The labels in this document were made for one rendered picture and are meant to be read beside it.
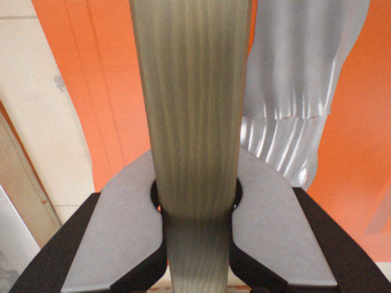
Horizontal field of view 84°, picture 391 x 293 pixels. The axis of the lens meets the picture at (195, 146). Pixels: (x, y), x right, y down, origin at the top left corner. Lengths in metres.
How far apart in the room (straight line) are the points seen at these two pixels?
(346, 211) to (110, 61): 0.27
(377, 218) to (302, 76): 0.20
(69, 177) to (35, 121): 0.06
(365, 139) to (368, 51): 0.07
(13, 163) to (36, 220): 0.06
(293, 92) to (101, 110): 0.15
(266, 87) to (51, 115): 0.17
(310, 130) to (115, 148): 0.16
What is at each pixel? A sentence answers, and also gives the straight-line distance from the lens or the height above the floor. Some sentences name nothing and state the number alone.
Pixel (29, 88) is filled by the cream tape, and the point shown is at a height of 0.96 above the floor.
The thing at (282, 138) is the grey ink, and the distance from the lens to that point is 0.19.
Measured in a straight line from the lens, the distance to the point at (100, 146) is 0.20.
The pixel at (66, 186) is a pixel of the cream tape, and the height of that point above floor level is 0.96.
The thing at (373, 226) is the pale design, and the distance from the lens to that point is 0.33.
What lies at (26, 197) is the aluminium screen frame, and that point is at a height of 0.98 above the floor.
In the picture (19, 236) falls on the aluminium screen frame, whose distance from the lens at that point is 0.26.
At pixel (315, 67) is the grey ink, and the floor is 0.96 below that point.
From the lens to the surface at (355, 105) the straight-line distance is 0.21.
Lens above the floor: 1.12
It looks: 60 degrees down
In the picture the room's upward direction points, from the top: 179 degrees clockwise
